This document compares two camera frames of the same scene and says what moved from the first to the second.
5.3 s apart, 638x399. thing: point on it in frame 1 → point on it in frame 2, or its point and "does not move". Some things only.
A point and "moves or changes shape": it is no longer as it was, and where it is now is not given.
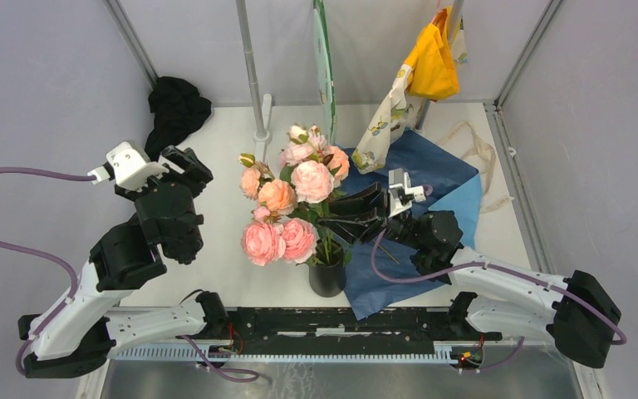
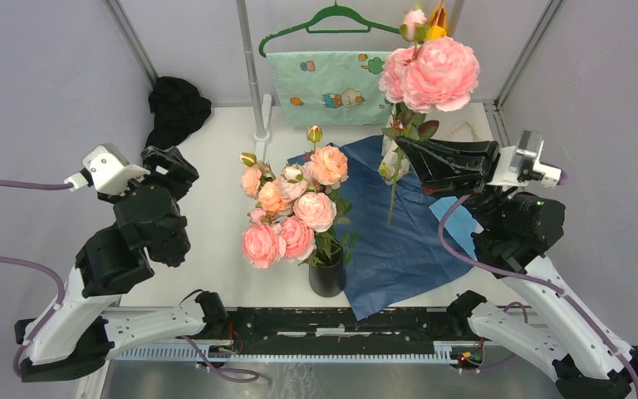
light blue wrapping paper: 465,202 does not move
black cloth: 179,109 does not move
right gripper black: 359,203 → 451,165
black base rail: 335,332 does not move
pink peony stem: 312,179 moves or changes shape
